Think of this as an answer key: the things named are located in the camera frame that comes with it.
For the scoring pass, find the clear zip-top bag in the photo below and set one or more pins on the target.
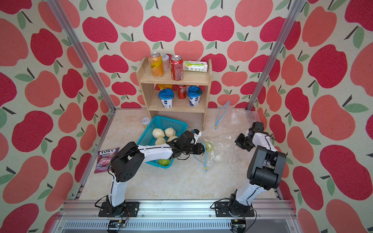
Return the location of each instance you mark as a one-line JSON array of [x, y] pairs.
[[225, 150], [231, 119]]

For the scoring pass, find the right blue-lid yogurt cup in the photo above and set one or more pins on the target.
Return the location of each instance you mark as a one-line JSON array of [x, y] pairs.
[[194, 94]]

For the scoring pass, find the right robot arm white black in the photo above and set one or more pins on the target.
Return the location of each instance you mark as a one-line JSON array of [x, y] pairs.
[[264, 172]]

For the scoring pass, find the blue-lid yogurt cup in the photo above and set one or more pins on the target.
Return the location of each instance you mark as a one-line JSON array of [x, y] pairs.
[[166, 96], [194, 94]]

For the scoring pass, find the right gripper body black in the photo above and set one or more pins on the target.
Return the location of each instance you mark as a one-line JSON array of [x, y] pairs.
[[246, 142]]

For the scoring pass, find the orange soda can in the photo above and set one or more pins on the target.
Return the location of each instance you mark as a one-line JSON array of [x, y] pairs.
[[156, 64]]

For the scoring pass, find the pink can behind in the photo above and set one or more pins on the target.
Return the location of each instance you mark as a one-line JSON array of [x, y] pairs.
[[166, 62]]

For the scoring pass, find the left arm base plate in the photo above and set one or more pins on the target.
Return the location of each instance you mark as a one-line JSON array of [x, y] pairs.
[[123, 210]]

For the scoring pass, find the pale pear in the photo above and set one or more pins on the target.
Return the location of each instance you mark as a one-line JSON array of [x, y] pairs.
[[158, 133], [160, 141], [172, 138], [170, 132]]

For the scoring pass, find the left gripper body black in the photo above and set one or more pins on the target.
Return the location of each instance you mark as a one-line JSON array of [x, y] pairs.
[[186, 149]]

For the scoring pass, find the white green box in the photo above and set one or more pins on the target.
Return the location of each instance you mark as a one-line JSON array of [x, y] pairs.
[[197, 66]]

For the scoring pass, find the green pear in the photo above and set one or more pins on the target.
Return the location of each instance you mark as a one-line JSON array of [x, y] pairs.
[[209, 146], [164, 162]]

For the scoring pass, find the yellow cup lower shelf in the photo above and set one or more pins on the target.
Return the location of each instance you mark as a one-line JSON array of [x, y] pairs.
[[164, 86]]

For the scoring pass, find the purple candy packet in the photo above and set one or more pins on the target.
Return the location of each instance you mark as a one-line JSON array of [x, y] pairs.
[[104, 159]]

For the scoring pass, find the left blue-lid yogurt cup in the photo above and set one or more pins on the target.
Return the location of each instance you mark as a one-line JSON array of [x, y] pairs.
[[166, 96]]

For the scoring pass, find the red cola can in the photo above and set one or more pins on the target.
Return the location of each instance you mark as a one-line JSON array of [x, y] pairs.
[[177, 67]]

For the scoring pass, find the small red can lower shelf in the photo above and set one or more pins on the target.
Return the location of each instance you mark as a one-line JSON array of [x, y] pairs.
[[181, 91]]

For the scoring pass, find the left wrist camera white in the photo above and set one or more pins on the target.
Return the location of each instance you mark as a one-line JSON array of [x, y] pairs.
[[196, 134]]

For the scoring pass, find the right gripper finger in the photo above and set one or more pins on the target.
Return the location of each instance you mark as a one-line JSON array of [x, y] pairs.
[[248, 147], [240, 140]]

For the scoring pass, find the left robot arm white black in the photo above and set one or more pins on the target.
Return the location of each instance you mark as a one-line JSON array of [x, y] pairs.
[[128, 160]]

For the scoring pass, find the teal plastic basket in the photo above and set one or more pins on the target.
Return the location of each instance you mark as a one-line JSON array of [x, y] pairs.
[[160, 122]]

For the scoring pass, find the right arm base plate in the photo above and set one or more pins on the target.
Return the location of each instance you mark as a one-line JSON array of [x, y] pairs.
[[227, 209]]

